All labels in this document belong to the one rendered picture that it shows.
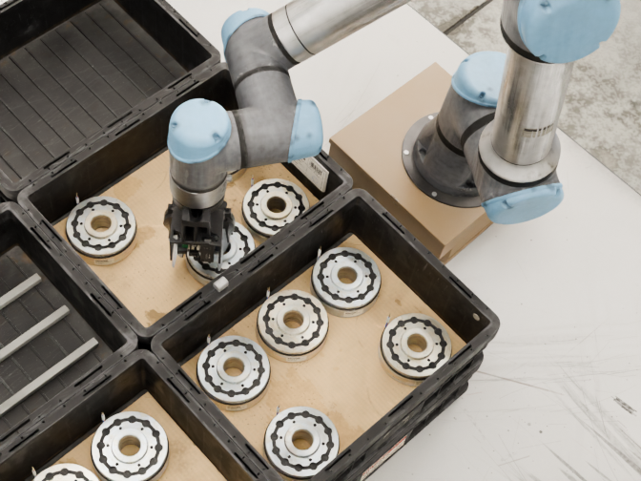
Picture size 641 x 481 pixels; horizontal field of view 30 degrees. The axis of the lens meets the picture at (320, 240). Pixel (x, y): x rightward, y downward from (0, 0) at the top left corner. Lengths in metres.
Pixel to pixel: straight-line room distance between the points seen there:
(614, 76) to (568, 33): 1.83
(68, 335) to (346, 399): 0.41
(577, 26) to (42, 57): 0.95
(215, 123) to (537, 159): 0.48
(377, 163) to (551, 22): 0.63
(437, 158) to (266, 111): 0.47
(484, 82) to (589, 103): 1.38
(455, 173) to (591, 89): 1.32
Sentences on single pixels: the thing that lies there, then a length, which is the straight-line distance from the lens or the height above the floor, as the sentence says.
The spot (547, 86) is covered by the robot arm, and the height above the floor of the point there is 1.23.
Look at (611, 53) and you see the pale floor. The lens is 3.27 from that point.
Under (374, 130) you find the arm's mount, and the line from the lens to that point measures 1.97.
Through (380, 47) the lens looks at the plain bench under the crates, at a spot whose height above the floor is 0.70.
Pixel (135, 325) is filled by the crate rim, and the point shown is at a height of 0.93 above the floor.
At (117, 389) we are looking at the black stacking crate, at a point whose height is 0.89.
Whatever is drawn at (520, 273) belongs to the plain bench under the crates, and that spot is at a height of 0.70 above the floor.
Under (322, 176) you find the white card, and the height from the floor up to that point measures 0.90.
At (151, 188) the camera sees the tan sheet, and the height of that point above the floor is 0.83.
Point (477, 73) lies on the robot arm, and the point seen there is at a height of 1.02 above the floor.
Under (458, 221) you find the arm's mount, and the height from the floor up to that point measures 0.79.
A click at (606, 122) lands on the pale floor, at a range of 3.12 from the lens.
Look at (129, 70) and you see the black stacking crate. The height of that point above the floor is 0.83.
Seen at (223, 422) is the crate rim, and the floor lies 0.93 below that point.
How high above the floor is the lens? 2.39
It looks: 59 degrees down
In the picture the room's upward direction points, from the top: 10 degrees clockwise
